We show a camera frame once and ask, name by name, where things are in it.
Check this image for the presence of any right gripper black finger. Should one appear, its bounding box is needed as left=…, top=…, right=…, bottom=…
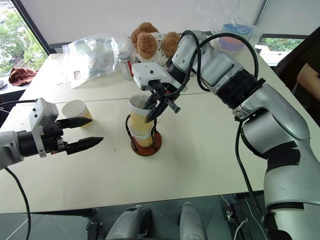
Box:
left=144, top=94, right=158, bottom=110
left=145, top=97, right=167, bottom=123

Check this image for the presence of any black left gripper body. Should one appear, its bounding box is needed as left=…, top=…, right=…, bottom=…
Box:
left=41, top=120, right=69, bottom=155

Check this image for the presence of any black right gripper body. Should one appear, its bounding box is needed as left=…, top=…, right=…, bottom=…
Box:
left=148, top=79, right=182, bottom=114

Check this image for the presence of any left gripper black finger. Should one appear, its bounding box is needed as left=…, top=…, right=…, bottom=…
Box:
left=56, top=116, right=93, bottom=130
left=65, top=136, right=105, bottom=156

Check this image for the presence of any yellow and white paper cup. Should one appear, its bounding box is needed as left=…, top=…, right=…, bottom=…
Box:
left=61, top=99, right=94, bottom=129
left=128, top=95, right=157, bottom=114
left=132, top=130, right=154, bottom=148
left=129, top=107, right=155, bottom=136

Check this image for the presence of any clear jar with red label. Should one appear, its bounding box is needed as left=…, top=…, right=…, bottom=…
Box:
left=117, top=51, right=134, bottom=81

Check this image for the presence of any brown and white plush toy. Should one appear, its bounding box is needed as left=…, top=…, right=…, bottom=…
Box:
left=130, top=21, right=181, bottom=67

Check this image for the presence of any clear crumpled plastic bag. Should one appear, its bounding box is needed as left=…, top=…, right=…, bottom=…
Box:
left=60, top=32, right=120, bottom=90

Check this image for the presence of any red-brown cloth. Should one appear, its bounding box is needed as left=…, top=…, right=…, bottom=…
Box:
left=8, top=67, right=39, bottom=87

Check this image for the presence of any purple plastic bowl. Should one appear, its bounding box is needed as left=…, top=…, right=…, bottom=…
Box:
left=217, top=34, right=245, bottom=51

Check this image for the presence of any black clamp under table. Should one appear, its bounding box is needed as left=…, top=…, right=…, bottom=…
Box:
left=85, top=215, right=105, bottom=240

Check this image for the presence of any dark grey rounded shape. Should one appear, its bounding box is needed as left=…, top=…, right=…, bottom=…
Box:
left=105, top=205, right=152, bottom=240

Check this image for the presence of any clear plastic bag of bowls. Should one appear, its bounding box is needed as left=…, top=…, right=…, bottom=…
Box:
left=191, top=0, right=264, bottom=52

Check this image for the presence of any blue plastic bowl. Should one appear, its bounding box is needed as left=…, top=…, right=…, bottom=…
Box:
left=221, top=22, right=253, bottom=36

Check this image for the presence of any light grey rounded shape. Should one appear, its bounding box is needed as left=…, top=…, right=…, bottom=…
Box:
left=178, top=201, right=209, bottom=240

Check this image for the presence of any black box under table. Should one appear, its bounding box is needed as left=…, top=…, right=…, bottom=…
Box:
left=225, top=201, right=249, bottom=240

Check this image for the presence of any black chair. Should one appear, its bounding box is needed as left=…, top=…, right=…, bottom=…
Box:
left=274, top=24, right=320, bottom=122

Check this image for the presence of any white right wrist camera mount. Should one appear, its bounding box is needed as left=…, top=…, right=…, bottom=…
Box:
left=131, top=62, right=174, bottom=92

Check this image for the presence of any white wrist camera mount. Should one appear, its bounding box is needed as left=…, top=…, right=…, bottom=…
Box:
left=131, top=62, right=174, bottom=92
left=28, top=97, right=60, bottom=158

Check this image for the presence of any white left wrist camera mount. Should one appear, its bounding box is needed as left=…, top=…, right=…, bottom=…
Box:
left=28, top=97, right=60, bottom=158

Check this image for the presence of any black wire cup holder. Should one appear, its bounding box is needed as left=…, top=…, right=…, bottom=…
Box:
left=124, top=113, right=163, bottom=158

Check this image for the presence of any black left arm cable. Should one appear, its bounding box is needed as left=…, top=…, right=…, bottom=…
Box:
left=0, top=99, right=39, bottom=107
left=4, top=166, right=32, bottom=240

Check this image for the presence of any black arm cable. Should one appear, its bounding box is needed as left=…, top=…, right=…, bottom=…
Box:
left=178, top=29, right=266, bottom=219
left=4, top=166, right=32, bottom=240
left=0, top=99, right=39, bottom=107

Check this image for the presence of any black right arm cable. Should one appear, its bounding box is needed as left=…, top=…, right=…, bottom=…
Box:
left=178, top=29, right=266, bottom=219

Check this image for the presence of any black window frame bar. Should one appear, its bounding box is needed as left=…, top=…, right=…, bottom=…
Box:
left=11, top=0, right=58, bottom=55

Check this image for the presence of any thin white cable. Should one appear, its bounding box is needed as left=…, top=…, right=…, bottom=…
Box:
left=234, top=196, right=264, bottom=240

